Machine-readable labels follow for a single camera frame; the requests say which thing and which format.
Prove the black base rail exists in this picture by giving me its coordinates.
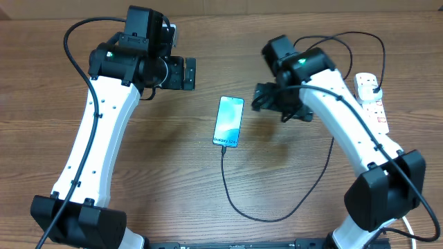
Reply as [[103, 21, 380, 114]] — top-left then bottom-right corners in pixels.
[[145, 237, 392, 249]]

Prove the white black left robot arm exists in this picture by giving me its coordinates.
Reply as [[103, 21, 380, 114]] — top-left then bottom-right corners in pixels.
[[30, 6, 196, 248]]

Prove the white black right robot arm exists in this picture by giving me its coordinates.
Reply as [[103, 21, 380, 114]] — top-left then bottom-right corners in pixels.
[[252, 35, 429, 248]]

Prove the black charger cable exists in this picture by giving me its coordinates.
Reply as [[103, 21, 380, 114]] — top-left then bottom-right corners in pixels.
[[220, 31, 386, 223]]

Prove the white charger plug adapter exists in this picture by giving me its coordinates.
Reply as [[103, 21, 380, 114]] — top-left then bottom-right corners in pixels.
[[356, 86, 383, 104]]

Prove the blue smartphone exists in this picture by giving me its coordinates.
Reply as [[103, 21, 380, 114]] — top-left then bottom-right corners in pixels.
[[213, 96, 244, 147]]

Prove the white power strip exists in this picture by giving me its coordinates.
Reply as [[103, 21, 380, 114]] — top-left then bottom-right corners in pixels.
[[354, 73, 389, 134]]

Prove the brown cardboard backdrop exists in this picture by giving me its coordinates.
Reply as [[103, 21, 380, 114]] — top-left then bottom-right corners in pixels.
[[1, 0, 442, 20]]

